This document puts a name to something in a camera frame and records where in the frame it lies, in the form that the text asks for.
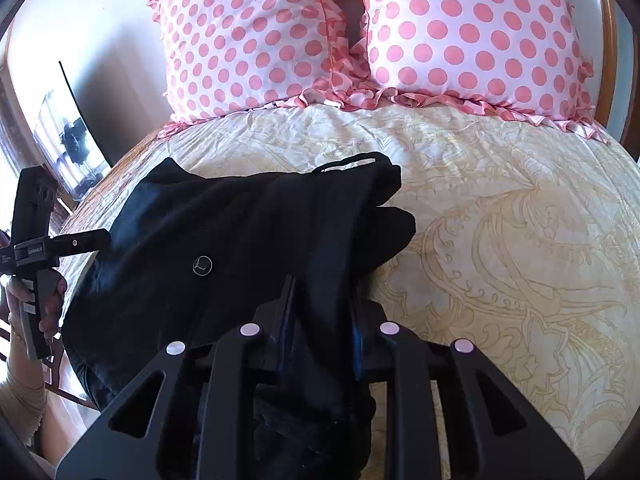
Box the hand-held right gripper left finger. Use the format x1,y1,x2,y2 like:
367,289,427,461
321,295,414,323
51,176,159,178
55,275,302,480

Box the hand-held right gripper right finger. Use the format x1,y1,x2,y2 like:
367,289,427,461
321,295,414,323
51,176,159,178
349,289,587,480

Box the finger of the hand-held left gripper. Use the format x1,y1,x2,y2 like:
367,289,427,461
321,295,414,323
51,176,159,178
47,228,112,257

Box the black pants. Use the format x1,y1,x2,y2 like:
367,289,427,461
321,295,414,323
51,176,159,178
60,152,418,480

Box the person's left forearm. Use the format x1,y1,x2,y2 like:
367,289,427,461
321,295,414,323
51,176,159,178
0,340,53,463

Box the person's left hand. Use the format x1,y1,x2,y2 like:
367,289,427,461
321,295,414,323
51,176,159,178
2,275,69,347

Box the dark wooden chair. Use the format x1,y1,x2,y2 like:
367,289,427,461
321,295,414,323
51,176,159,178
47,345,98,408

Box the cream patterned bedspread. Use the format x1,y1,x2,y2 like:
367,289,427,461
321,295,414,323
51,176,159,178
57,102,640,480

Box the pink polka dot pillow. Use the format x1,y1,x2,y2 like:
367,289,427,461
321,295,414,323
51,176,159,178
327,0,611,143
147,0,371,123

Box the wooden headboard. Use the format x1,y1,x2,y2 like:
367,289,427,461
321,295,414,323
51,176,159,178
597,0,640,161

